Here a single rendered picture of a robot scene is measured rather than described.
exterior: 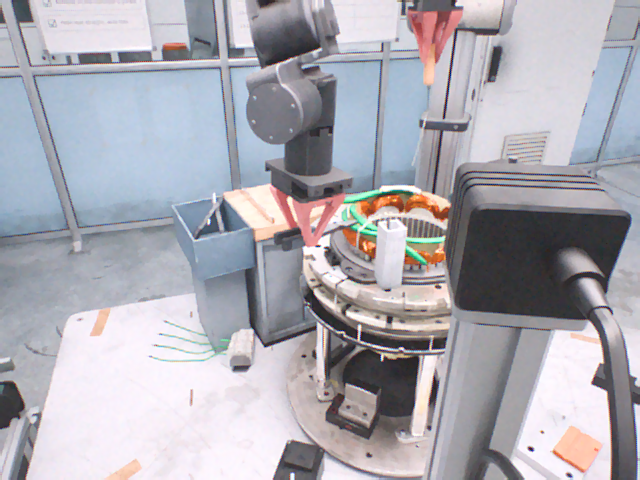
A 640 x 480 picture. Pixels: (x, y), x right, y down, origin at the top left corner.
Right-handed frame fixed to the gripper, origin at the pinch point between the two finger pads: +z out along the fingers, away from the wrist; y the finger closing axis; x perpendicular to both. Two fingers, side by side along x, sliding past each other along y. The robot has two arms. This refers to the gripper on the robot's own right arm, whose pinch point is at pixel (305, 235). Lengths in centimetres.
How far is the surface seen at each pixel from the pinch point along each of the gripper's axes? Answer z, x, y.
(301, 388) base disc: 36.4, 6.0, -7.5
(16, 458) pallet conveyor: 51, -39, -33
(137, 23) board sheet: -12, 49, -223
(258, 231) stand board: 10.4, 5.7, -22.4
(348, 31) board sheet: -13, 158, -185
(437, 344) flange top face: 14.0, 13.1, 13.9
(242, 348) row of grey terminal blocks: 35.1, 1.4, -21.8
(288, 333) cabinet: 36.4, 12.5, -22.1
